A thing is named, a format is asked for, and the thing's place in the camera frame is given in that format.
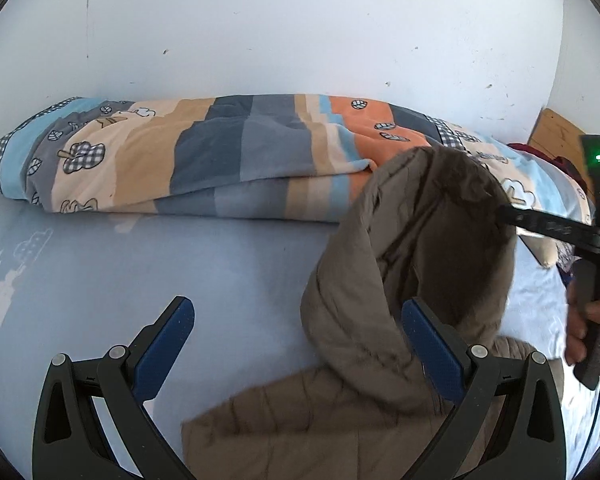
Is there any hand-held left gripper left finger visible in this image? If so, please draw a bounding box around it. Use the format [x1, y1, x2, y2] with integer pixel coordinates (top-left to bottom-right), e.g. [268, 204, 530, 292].
[31, 296, 196, 480]

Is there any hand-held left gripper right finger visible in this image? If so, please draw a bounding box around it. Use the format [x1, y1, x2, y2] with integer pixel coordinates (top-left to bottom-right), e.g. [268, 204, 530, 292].
[401, 297, 567, 480]

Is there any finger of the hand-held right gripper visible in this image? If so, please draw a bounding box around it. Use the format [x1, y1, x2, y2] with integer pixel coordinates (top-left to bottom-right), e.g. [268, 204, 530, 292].
[497, 204, 600, 261]

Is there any brown quilted hooded jacket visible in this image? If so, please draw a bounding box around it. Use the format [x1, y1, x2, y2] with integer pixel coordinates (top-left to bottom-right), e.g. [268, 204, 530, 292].
[180, 146, 566, 480]

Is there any person's right hand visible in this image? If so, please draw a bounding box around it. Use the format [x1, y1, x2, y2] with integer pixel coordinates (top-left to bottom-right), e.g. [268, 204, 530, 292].
[565, 272, 600, 367]

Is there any small beige pillow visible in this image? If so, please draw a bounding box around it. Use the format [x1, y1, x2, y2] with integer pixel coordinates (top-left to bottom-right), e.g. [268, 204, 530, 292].
[517, 232, 571, 269]

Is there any dark red cloth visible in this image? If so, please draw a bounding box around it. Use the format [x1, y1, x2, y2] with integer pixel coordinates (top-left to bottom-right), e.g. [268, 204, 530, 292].
[507, 142, 588, 192]

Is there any light blue bed sheet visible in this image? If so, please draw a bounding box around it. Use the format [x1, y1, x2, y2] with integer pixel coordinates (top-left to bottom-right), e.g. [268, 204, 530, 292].
[0, 195, 600, 480]

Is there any wooden headboard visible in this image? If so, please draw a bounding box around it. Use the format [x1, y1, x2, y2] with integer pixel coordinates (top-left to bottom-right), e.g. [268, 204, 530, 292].
[527, 107, 600, 196]

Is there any patchwork printed blanket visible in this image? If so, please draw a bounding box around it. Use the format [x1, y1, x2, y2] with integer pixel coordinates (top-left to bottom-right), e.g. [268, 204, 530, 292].
[0, 94, 593, 226]

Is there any black cable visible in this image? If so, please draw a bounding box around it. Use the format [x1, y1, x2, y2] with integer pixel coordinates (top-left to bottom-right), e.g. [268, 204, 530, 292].
[572, 375, 600, 480]

